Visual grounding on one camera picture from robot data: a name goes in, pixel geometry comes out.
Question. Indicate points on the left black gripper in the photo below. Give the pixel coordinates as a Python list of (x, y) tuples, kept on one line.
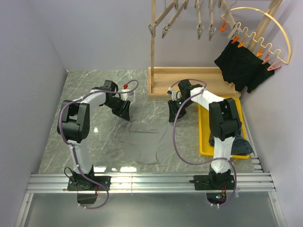
[(123, 112)]

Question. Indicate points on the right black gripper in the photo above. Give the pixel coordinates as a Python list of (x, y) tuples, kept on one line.
[(173, 112)]

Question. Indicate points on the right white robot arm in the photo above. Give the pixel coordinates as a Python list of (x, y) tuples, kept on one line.
[(224, 124)]

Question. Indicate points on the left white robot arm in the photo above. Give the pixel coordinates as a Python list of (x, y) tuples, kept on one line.
[(74, 126)]

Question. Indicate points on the black hanging underwear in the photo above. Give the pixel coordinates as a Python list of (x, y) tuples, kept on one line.
[(242, 68)]

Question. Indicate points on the striped navy underwear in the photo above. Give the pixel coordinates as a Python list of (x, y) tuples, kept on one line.
[(241, 146)]

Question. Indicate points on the wooden drying rack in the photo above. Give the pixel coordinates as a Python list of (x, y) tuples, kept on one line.
[(161, 78)]

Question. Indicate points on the yellow plastic tray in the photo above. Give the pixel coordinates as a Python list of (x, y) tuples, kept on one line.
[(205, 148)]

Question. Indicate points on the orange clothespin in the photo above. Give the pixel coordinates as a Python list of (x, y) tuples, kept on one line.
[(261, 52), (224, 26), (235, 39), (243, 42)]

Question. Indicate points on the pink clothespin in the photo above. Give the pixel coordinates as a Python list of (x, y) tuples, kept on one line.
[(266, 58), (274, 66)]

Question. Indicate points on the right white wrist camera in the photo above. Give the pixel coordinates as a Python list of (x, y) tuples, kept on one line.
[(175, 95)]

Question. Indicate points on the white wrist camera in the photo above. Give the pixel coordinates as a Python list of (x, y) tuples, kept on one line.
[(125, 93), (175, 95)]

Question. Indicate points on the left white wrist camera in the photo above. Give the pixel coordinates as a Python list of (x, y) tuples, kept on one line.
[(125, 93)]

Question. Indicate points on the aluminium mounting rail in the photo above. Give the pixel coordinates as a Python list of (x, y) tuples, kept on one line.
[(162, 199)]

